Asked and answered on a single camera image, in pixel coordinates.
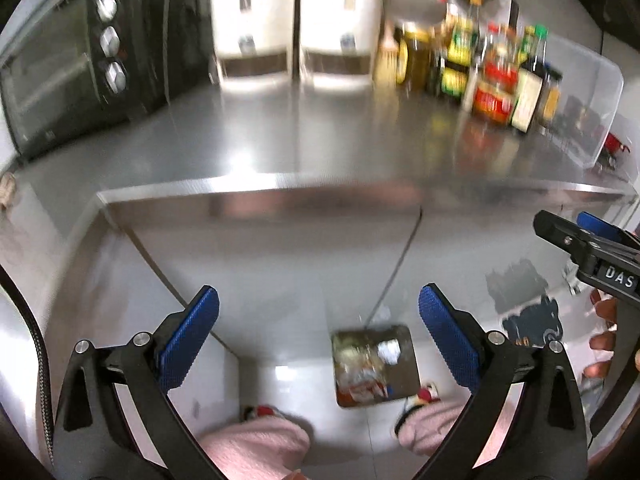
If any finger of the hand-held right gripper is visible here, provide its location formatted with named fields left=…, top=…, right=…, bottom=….
left=576, top=212, right=640, bottom=252
left=534, top=210, right=602, bottom=272

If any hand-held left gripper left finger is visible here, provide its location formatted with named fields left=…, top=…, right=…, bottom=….
left=52, top=285, right=221, bottom=480

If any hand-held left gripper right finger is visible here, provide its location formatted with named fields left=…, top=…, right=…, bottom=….
left=417, top=282, right=588, bottom=480

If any grey rectangular trash bin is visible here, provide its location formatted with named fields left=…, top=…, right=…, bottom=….
left=331, top=324, right=421, bottom=408

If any person's right hand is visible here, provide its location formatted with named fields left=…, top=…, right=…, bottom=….
left=583, top=289, right=621, bottom=380

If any person's right slipper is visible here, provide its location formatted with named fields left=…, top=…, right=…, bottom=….
left=400, top=382, right=442, bottom=413

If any person's slipper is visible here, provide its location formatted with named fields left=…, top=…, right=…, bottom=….
left=244, top=405, right=283, bottom=422
left=400, top=382, right=442, bottom=413

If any red and black tool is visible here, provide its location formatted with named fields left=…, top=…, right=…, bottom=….
left=597, top=132, right=632, bottom=167

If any person's right leg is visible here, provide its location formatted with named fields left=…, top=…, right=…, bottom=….
left=397, top=400, right=473, bottom=457

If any person's left slipper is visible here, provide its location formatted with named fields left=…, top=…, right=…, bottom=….
left=244, top=405, right=283, bottom=422

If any clear plastic bin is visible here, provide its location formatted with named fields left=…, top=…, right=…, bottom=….
left=537, top=30, right=626, bottom=168

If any dark bottle with cream label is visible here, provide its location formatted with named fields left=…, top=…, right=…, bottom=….
left=510, top=52, right=548, bottom=133

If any red label sauce jar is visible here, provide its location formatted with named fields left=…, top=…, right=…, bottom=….
left=472, top=47, right=521, bottom=123

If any green yellow label sauce bottle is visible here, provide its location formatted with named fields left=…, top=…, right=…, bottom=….
left=440, top=12, right=481, bottom=103

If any large cooking oil bottle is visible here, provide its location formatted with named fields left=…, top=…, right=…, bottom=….
left=395, top=22, right=437, bottom=88

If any black toaster oven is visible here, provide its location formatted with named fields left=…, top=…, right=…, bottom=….
left=0, top=0, right=213, bottom=161

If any white grain dispenser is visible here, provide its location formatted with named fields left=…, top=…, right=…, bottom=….
left=297, top=0, right=386, bottom=88
left=207, top=0, right=296, bottom=81

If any black braided cable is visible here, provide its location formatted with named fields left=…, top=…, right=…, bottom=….
left=0, top=265, right=55, bottom=466

